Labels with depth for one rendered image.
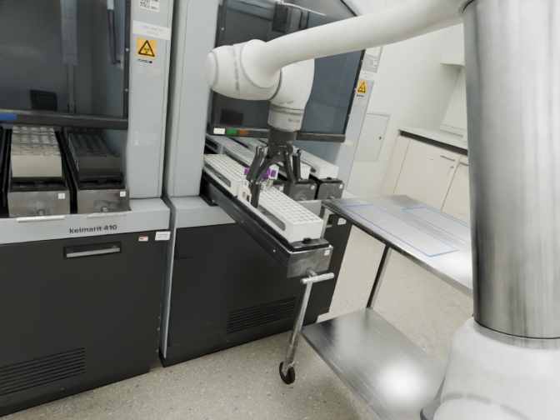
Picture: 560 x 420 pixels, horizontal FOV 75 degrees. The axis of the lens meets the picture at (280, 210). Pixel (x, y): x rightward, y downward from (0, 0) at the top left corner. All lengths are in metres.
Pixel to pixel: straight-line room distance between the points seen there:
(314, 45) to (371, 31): 0.11
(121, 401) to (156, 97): 1.07
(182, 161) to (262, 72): 0.54
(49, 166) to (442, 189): 2.88
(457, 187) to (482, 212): 2.83
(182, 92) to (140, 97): 0.13
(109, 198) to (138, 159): 0.16
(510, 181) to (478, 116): 0.08
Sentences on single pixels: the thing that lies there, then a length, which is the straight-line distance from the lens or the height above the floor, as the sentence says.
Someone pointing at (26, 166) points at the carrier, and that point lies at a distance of 1.18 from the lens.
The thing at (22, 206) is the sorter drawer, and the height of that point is 0.77.
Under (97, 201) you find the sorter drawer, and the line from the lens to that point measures 1.15.
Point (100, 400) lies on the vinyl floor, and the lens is 1.61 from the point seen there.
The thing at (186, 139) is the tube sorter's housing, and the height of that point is 0.94.
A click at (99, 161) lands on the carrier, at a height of 0.87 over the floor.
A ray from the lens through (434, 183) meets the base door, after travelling 3.41.
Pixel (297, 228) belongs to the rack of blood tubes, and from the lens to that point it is 0.90.
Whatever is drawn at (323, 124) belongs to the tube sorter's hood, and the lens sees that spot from 1.50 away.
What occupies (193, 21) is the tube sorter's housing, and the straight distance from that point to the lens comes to 1.22.
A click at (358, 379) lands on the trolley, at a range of 1.39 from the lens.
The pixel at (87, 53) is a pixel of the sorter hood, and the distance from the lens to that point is 1.14.
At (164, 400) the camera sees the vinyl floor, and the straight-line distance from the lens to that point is 1.58.
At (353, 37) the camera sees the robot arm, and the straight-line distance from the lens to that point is 0.76.
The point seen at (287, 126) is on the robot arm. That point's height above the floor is 1.07.
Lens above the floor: 1.21
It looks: 21 degrees down
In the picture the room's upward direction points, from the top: 11 degrees clockwise
